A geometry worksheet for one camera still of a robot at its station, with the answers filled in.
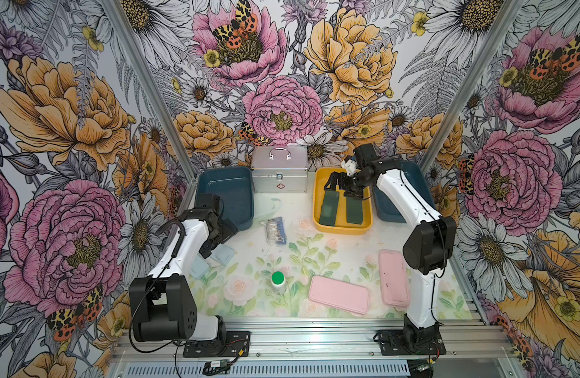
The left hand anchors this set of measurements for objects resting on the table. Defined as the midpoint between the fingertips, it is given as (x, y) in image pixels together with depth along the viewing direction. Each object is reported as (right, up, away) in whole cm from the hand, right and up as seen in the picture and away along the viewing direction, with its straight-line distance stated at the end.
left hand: (223, 245), depth 84 cm
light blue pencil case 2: (-2, -4, +7) cm, 8 cm away
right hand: (+40, +18, +5) cm, 44 cm away
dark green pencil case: (+51, +11, +21) cm, 57 cm away
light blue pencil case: (-11, -9, +5) cm, 15 cm away
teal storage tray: (-4, +20, +31) cm, 37 cm away
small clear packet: (+17, +3, +14) cm, 22 cm away
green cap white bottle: (+20, -11, -7) cm, 24 cm away
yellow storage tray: (+44, +5, +16) cm, 47 cm away
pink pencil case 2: (+60, -13, 0) cm, 62 cm away
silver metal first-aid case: (+18, +29, +24) cm, 42 cm away
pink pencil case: (+40, -16, -3) cm, 44 cm away
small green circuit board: (+3, -32, -14) cm, 35 cm away
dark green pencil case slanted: (+41, +13, +24) cm, 49 cm away
